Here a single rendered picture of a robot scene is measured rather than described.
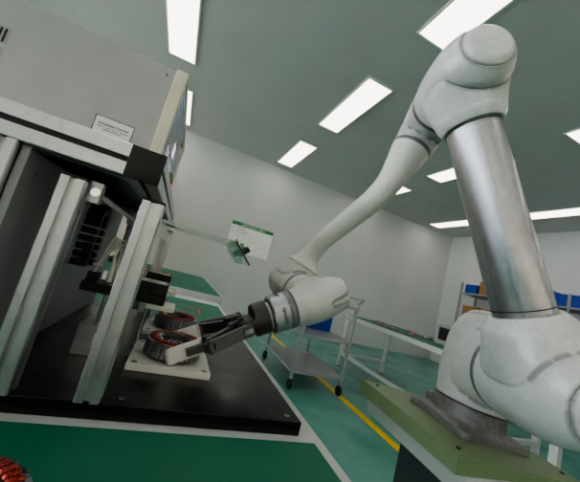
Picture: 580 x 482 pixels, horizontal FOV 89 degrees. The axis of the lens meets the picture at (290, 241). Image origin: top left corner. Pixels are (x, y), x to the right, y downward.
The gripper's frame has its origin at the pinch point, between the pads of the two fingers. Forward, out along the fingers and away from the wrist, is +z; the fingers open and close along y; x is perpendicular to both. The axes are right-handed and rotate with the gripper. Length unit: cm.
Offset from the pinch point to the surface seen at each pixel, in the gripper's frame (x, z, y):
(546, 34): -122, -295, -70
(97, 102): -46.9, 2.9, 8.1
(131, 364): -1.2, 7.2, 7.6
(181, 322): -0.1, -1.1, -18.7
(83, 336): -7.7, 14.1, 3.8
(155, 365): 0.4, 3.7, 7.1
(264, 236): -13, -176, -532
